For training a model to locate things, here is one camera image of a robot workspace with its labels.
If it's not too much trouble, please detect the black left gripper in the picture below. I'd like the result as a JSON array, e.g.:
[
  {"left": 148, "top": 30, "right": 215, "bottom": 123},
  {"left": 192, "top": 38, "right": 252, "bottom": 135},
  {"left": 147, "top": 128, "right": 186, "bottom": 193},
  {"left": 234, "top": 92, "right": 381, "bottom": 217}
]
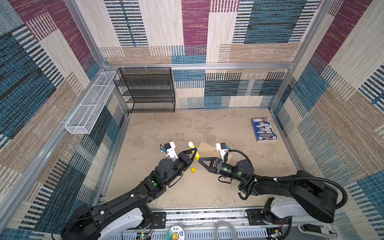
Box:
[{"left": 162, "top": 147, "right": 196, "bottom": 187}]

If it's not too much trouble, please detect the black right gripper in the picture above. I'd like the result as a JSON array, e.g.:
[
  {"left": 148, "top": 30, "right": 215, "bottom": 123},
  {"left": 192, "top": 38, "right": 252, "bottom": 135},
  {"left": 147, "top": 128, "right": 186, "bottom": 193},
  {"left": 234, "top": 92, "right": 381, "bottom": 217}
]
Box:
[{"left": 198, "top": 157, "right": 243, "bottom": 182}]

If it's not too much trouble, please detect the yellow glue stick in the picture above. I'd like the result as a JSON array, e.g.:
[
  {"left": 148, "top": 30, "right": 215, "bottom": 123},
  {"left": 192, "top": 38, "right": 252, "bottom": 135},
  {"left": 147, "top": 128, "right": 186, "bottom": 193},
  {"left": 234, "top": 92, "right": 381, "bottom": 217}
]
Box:
[{"left": 188, "top": 142, "right": 200, "bottom": 161}]

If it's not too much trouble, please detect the manila paper envelope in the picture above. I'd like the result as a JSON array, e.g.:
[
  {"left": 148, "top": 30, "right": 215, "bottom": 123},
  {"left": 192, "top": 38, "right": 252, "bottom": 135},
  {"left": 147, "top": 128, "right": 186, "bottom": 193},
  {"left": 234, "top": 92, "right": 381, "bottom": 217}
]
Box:
[{"left": 198, "top": 142, "right": 231, "bottom": 162}]

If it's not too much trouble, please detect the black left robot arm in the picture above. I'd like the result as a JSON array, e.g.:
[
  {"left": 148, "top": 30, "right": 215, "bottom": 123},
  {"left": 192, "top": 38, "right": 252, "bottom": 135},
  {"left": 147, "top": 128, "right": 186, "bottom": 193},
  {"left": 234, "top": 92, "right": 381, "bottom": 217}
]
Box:
[{"left": 57, "top": 148, "right": 197, "bottom": 240}]

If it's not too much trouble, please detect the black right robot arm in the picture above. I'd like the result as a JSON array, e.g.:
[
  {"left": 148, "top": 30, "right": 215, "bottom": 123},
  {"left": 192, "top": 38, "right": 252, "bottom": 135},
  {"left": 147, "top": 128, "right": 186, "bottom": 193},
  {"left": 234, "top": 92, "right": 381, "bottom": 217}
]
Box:
[{"left": 198, "top": 156, "right": 348, "bottom": 223}]

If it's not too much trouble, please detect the clear plastic tube loop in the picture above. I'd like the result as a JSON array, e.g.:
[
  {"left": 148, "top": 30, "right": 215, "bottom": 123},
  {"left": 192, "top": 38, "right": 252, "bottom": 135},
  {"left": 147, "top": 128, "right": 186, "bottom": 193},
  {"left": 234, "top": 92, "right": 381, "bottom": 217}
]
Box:
[{"left": 214, "top": 221, "right": 238, "bottom": 240}]

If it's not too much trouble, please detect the blue comic paperback book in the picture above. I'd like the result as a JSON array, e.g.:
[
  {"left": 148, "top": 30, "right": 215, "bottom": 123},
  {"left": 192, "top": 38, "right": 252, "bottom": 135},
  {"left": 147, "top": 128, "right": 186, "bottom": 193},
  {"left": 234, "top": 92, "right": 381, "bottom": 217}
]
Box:
[{"left": 251, "top": 117, "right": 278, "bottom": 142}]

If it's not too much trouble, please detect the white handheld device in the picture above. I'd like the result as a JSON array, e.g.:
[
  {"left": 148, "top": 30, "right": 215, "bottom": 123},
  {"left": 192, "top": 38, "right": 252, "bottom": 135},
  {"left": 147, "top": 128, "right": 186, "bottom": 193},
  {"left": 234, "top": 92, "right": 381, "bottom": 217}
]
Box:
[{"left": 298, "top": 224, "right": 339, "bottom": 239}]

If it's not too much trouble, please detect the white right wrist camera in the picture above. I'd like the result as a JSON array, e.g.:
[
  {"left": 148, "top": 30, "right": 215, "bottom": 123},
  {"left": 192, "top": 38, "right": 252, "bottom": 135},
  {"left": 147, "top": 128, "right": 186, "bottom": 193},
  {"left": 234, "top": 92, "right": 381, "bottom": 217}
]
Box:
[{"left": 216, "top": 143, "right": 230, "bottom": 163}]

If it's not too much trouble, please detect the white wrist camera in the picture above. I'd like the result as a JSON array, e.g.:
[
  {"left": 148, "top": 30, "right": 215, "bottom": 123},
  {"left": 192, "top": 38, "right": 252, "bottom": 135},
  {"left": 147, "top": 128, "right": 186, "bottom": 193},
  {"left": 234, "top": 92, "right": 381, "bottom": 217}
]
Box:
[
  {"left": 216, "top": 143, "right": 230, "bottom": 163},
  {"left": 160, "top": 142, "right": 178, "bottom": 161}
]

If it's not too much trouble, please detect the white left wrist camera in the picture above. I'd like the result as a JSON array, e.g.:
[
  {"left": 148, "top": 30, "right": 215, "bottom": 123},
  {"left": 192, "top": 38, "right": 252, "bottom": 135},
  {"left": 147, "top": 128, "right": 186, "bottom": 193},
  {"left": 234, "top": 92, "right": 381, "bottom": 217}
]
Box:
[{"left": 160, "top": 142, "right": 178, "bottom": 161}]

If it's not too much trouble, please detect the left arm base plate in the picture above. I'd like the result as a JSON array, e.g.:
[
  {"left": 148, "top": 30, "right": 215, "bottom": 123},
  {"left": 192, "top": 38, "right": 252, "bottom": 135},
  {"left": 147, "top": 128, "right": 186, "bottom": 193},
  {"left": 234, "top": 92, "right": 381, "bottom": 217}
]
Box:
[{"left": 141, "top": 212, "right": 167, "bottom": 229}]

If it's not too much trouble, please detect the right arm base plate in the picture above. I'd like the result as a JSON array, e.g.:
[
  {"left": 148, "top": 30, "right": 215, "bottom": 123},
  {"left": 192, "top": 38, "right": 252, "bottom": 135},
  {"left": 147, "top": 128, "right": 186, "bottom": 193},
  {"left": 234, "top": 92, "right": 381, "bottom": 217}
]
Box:
[{"left": 244, "top": 208, "right": 290, "bottom": 226}]

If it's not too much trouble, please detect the black wire mesh shelf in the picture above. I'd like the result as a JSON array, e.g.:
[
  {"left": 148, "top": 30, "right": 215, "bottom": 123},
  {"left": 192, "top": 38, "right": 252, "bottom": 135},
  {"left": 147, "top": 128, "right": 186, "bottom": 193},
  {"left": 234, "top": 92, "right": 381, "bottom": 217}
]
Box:
[{"left": 114, "top": 67, "right": 176, "bottom": 114}]

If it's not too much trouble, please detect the white wire mesh basket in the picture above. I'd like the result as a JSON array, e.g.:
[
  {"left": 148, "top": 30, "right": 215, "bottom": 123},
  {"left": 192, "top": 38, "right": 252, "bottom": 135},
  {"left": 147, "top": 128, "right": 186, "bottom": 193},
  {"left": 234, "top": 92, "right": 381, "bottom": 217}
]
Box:
[{"left": 65, "top": 72, "right": 117, "bottom": 135}]

